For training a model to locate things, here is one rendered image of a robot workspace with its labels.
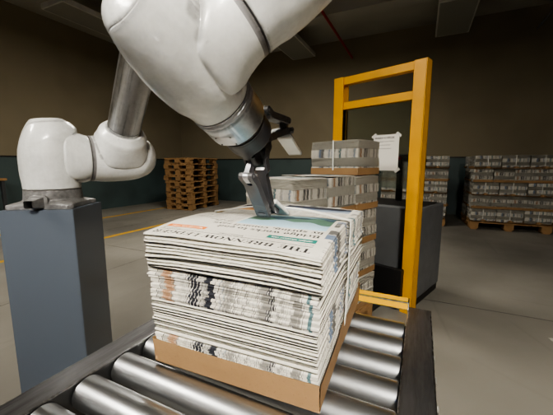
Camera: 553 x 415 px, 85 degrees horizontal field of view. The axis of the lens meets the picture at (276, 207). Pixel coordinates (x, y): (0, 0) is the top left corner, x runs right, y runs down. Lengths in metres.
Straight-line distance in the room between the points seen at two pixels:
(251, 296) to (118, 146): 0.80
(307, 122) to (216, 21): 8.19
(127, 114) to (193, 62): 0.74
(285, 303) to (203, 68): 0.29
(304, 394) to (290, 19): 0.46
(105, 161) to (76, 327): 0.53
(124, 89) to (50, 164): 0.32
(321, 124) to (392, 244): 6.06
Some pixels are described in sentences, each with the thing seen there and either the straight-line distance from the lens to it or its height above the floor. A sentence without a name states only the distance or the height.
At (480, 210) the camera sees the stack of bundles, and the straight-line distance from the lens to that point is 6.38.
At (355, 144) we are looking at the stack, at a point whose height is 1.26.
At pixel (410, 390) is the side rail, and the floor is 0.80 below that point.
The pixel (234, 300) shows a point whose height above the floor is 0.94.
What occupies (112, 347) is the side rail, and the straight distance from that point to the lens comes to 0.68.
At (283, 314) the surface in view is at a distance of 0.42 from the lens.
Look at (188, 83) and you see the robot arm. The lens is 0.35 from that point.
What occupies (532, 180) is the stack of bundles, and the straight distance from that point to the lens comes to 6.48.
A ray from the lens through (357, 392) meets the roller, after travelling 0.56.
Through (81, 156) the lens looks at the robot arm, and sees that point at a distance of 1.14.
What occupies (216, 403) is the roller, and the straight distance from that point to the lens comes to 0.52.
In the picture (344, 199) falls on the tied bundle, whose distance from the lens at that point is 1.86.
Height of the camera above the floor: 1.13
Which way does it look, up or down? 8 degrees down
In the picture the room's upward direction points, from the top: straight up
